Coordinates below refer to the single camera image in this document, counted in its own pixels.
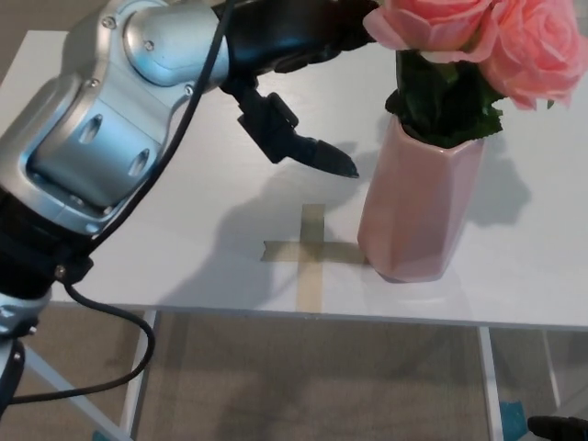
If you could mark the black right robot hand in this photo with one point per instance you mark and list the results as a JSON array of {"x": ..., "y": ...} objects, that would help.
[{"x": 560, "y": 429}]

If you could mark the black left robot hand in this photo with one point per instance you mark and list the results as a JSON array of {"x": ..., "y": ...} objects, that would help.
[{"x": 285, "y": 37}]

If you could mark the pink artificial rose bouquet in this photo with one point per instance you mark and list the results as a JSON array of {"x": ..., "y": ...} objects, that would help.
[{"x": 528, "y": 46}]

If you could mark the pink faceted ceramic vase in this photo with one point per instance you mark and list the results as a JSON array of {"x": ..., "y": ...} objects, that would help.
[{"x": 413, "y": 206}]

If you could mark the blue floor tape piece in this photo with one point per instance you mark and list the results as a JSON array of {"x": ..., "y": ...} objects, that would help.
[
  {"x": 99, "y": 436},
  {"x": 513, "y": 420}
]

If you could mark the white table leg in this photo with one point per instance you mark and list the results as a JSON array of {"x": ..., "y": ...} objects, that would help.
[
  {"x": 138, "y": 390},
  {"x": 553, "y": 367},
  {"x": 489, "y": 390}
]

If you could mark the white metal frame bar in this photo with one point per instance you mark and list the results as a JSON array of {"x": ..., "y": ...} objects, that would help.
[{"x": 69, "y": 395}]

